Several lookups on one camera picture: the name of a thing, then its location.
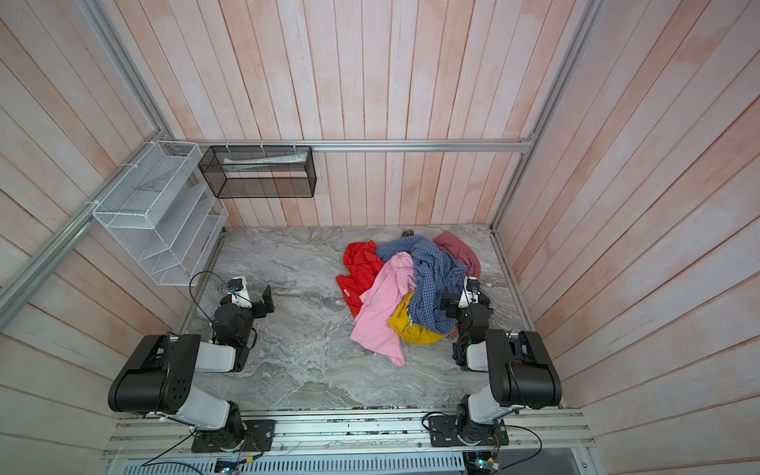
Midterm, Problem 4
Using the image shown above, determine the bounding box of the red cloth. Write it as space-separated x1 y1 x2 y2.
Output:
336 241 384 318

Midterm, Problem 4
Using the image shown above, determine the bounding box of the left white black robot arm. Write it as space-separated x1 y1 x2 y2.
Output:
108 279 275 453

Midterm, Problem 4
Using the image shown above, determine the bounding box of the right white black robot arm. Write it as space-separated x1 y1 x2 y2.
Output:
429 302 562 447

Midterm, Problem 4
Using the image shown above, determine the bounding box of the blue checked cloth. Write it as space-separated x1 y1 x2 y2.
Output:
375 236 467 336

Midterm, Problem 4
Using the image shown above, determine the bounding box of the yellow cloth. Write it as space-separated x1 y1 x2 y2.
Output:
388 291 445 346

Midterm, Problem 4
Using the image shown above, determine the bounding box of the maroon cloth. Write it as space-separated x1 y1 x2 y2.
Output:
433 232 482 279

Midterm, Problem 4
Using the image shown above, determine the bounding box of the pink cloth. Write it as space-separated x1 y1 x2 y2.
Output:
350 253 417 367

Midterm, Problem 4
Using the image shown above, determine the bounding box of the black mesh basket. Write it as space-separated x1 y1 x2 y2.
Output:
199 144 318 199

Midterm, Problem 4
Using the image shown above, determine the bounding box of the white vent grille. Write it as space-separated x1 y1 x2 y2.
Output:
107 452 466 474

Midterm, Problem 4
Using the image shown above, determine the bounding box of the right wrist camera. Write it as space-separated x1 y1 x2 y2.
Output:
459 276 480 308

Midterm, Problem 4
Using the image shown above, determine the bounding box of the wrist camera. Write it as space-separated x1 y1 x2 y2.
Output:
228 276 253 308
459 276 480 308

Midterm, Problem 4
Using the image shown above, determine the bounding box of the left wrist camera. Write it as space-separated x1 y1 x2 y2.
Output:
228 276 253 308

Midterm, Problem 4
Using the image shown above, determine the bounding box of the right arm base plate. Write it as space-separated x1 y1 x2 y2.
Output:
422 412 510 447

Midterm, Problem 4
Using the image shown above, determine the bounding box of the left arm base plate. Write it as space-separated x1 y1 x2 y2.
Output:
191 419 276 453

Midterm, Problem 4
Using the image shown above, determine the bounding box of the aluminium mounting rail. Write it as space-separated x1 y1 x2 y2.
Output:
102 408 595 460

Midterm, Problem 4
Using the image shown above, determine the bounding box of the white wire shelf rack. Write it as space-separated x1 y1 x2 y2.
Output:
93 142 228 287

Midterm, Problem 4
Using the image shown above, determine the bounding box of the horizontal aluminium frame bar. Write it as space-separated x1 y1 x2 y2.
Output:
193 139 532 152

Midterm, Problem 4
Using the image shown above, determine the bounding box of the left aluminium frame bar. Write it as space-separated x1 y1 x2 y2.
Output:
1 131 168 330

